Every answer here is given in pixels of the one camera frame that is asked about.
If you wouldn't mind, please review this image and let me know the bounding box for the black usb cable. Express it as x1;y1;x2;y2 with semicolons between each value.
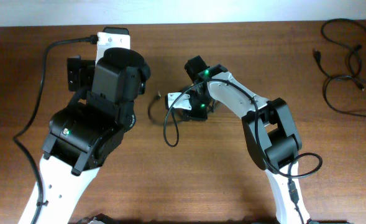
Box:
147;90;183;126
312;17;366;85
321;73;366;119

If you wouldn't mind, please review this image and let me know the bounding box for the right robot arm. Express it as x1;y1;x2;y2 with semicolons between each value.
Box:
167;56;313;223

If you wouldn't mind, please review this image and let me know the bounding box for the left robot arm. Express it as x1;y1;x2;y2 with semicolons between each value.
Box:
19;47;150;223

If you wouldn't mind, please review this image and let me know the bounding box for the left camera black cable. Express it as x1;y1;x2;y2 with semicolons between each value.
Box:
12;34;99;224

